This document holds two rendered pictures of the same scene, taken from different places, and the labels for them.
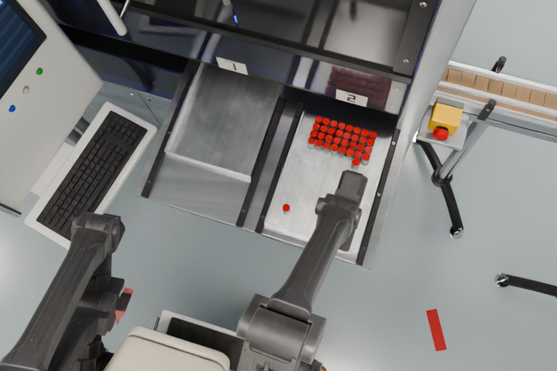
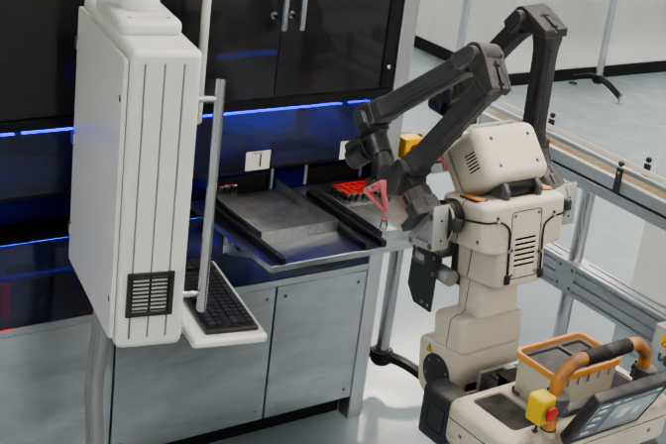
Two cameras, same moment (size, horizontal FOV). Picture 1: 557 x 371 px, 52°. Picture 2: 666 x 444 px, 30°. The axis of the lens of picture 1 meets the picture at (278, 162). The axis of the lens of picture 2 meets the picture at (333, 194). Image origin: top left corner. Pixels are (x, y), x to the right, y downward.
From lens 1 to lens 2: 326 cm
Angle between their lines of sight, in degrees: 62
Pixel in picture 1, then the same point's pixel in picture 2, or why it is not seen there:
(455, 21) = (414, 5)
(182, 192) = (303, 253)
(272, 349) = (537, 9)
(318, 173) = (371, 213)
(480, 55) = not seen: hidden behind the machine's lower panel
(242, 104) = (270, 207)
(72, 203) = (223, 306)
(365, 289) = not seen: outside the picture
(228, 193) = (333, 241)
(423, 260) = not seen: hidden behind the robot
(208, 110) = (252, 217)
